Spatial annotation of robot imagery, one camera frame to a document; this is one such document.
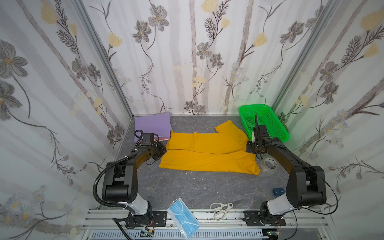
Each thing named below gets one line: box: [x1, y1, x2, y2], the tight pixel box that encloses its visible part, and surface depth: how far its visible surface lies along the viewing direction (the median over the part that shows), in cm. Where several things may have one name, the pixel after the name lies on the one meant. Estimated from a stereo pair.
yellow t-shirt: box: [159, 120, 261, 175], surface depth 97 cm
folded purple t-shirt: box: [133, 112, 173, 143], surface depth 110 cm
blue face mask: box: [166, 196, 202, 240], surface depth 76 cm
